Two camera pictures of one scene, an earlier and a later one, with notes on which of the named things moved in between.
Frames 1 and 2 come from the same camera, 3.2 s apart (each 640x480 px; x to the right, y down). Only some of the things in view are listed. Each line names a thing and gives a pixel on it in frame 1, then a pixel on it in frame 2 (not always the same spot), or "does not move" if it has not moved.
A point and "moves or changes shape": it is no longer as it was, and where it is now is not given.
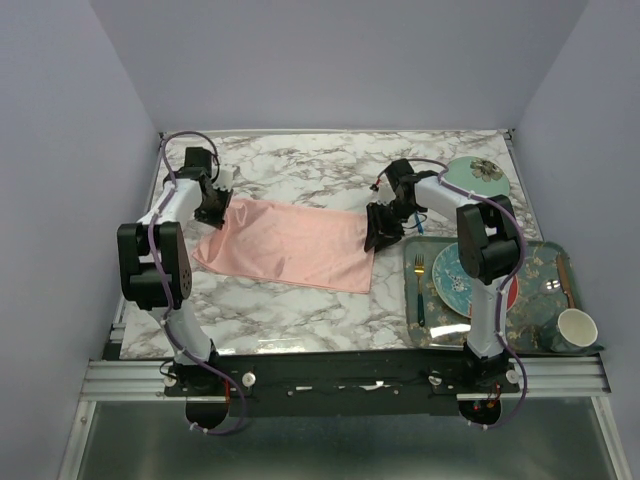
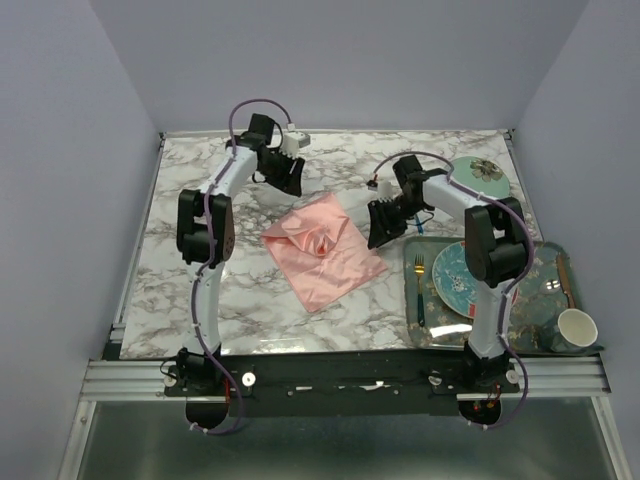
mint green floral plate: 478,175 does not move
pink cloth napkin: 305,243 moves or changes shape
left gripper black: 215,220 to 293,183
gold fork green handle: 419,271 does not move
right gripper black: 378,233 does not move
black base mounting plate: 343,383 does not move
